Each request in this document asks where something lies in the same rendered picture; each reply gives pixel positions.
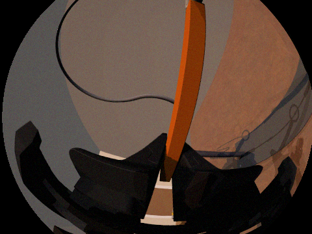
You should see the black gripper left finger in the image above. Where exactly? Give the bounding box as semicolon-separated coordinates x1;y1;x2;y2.
70;133;167;219

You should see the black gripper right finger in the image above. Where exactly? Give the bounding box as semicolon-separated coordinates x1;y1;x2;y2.
172;143;263;222

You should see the orange handle with small dark loop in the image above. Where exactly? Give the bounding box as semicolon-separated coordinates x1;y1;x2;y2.
159;0;206;182

